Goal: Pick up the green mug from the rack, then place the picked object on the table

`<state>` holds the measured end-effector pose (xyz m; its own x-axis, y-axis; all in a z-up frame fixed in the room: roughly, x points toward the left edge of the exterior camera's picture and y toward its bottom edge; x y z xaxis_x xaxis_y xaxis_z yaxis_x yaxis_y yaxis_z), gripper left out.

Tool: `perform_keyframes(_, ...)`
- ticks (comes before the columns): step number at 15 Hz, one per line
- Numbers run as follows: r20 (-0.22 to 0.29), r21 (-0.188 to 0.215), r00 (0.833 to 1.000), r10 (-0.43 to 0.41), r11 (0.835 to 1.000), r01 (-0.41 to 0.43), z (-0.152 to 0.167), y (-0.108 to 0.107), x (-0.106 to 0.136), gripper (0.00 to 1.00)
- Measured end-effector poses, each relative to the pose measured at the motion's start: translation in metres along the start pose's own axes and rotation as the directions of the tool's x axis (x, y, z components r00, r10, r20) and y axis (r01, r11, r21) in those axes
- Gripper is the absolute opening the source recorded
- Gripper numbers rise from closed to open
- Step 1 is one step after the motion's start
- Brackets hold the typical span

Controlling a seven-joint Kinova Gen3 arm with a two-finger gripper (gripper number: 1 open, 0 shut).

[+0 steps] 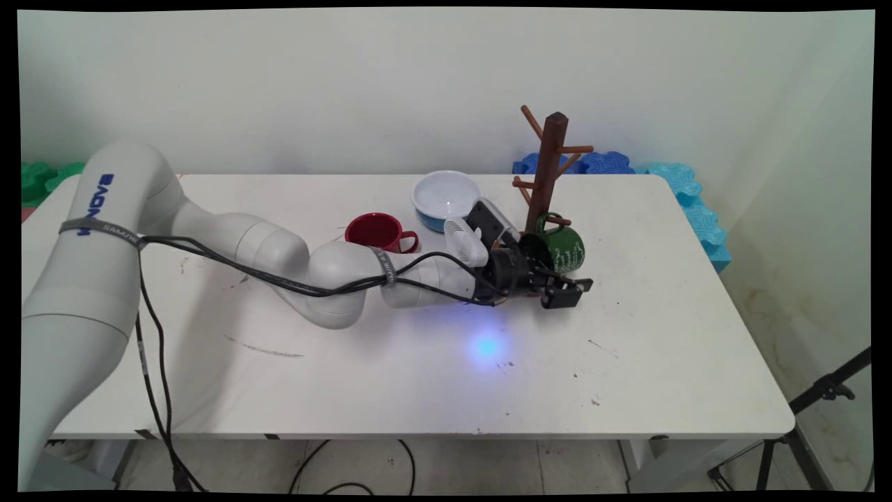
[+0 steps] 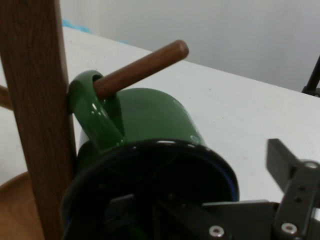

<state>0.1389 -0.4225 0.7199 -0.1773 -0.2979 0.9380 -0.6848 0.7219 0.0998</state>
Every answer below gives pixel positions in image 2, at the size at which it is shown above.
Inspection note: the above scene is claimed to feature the black tripod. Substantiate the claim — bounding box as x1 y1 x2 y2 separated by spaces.
300 53 320 98

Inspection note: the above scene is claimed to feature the cyan foam mat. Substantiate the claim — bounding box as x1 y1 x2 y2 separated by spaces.
61 18 94 35

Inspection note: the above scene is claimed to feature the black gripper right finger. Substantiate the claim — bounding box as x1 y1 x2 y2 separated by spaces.
266 138 320 240

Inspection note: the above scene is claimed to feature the green enamel mug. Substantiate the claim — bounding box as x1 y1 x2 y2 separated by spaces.
61 70 240 240

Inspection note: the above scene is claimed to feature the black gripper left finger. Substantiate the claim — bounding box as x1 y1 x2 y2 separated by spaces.
106 192 235 240

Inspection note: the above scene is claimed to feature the brown wooden mug tree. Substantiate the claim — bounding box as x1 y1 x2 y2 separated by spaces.
0 0 190 240

